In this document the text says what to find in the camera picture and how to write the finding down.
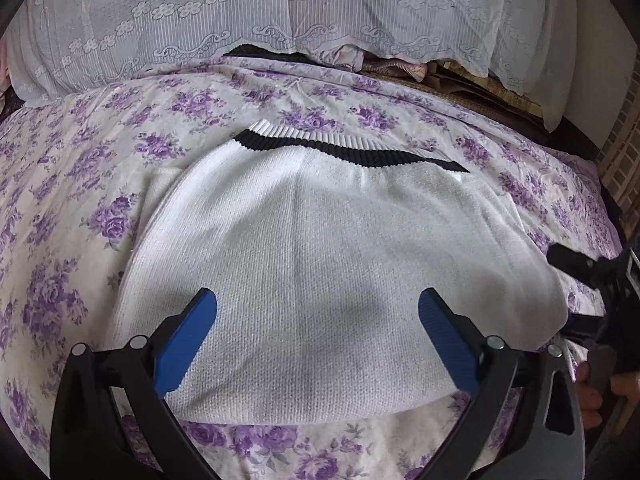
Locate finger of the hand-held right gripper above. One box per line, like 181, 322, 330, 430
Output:
546, 244, 610, 289

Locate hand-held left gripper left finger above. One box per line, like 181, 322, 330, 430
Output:
50, 287, 218, 480

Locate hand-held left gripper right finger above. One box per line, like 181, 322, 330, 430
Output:
418, 287, 586, 480

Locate white knit sweater black stripes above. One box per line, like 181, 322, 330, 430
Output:
102, 120, 571, 423

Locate person's right hand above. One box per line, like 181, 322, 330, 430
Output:
575, 361, 640, 432

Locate purple floral bedsheet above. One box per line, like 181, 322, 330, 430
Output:
0, 55, 626, 480

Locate brown woven mat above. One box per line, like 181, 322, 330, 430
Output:
425, 60, 553, 128

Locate pink striped cloth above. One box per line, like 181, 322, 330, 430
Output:
332, 45, 428, 82

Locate black cloth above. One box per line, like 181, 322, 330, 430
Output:
222, 44, 301, 61

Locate white lace cover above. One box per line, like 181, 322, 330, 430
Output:
7, 0, 581, 133

